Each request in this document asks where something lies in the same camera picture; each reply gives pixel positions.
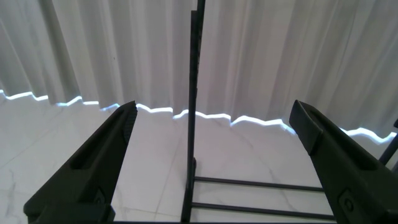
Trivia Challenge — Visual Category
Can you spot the black clothes rack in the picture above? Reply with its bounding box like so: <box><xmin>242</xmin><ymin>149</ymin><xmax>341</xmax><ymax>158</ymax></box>
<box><xmin>181</xmin><ymin>0</ymin><xmax>398</xmax><ymax>223</ymax></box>

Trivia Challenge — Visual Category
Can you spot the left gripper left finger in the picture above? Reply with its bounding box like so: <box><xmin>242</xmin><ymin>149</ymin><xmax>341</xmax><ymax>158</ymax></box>
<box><xmin>23</xmin><ymin>100</ymin><xmax>138</xmax><ymax>223</ymax></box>

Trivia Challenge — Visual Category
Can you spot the white curtain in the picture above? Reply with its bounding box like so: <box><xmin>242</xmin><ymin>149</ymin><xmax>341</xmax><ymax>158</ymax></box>
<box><xmin>0</xmin><ymin>0</ymin><xmax>398</xmax><ymax>146</ymax></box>

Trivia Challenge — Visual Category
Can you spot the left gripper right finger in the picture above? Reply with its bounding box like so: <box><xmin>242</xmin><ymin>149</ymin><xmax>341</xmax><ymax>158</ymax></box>
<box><xmin>289</xmin><ymin>99</ymin><xmax>398</xmax><ymax>223</ymax></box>

